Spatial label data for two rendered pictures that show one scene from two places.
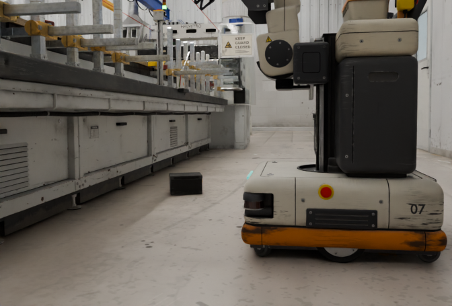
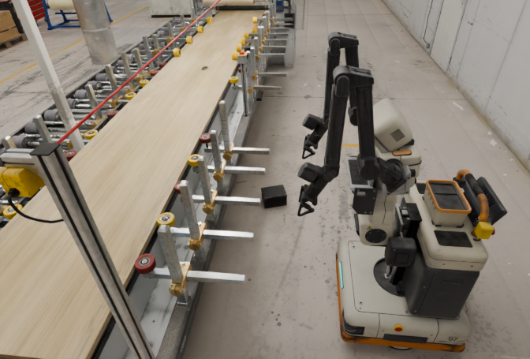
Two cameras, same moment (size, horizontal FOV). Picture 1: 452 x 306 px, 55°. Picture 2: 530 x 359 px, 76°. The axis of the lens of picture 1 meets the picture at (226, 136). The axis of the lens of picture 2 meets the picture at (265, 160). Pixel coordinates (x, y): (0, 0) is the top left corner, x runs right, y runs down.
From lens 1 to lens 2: 1.65 m
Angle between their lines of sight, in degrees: 32
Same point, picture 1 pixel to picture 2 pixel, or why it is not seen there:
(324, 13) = not seen: outside the picture
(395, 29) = (471, 260)
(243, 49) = not seen: outside the picture
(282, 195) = (371, 327)
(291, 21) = (390, 219)
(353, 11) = (439, 217)
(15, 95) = not seen: hidden behind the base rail
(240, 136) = (289, 57)
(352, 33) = (438, 259)
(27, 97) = not seen: hidden behind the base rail
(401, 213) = (442, 339)
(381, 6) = (462, 216)
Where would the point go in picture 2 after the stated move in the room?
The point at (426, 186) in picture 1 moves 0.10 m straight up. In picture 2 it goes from (462, 330) to (468, 319)
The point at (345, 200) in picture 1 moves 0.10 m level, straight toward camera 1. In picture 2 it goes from (409, 333) to (412, 351)
